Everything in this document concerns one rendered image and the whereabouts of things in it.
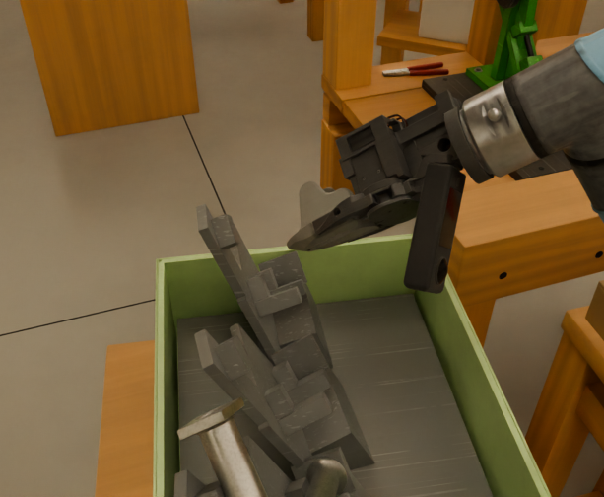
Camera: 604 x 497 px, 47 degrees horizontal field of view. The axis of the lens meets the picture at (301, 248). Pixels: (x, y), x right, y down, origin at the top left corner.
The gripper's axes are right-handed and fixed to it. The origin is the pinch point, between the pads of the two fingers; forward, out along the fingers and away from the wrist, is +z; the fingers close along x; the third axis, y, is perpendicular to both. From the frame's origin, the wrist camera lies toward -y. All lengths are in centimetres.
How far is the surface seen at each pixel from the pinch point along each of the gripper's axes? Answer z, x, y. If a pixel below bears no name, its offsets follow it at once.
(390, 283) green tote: 8.9, -42.5, 2.5
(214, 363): 7.3, 8.9, -9.4
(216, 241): 10.9, -1.4, 5.6
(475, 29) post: -11, -98, 65
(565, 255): -14, -70, 1
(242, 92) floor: 117, -206, 157
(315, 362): 12.8, -18.8, -8.6
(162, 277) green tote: 30.4, -14.0, 9.7
